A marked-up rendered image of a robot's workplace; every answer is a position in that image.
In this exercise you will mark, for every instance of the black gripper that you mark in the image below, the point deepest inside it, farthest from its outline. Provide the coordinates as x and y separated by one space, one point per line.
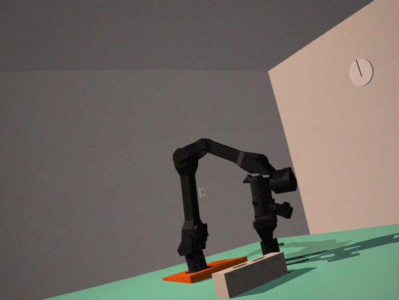
264 223

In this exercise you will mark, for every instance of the black two-prong plug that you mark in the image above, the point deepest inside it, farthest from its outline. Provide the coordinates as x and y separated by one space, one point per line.
275 246

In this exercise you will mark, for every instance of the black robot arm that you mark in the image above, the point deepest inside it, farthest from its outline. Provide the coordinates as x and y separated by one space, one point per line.
194 233

